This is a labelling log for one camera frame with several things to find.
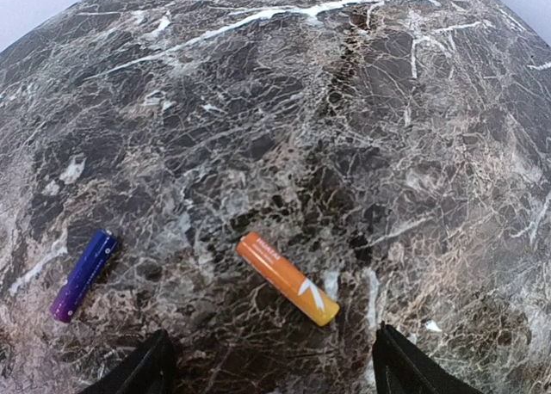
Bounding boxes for blue purple battery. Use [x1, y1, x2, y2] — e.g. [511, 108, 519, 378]
[51, 229, 119, 323]

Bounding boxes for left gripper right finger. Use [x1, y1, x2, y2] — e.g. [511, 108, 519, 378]
[372, 323, 480, 394]

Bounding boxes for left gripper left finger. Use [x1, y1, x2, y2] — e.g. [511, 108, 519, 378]
[81, 329, 176, 394]

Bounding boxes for orange battery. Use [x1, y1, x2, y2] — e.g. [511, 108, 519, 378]
[236, 232, 340, 327]

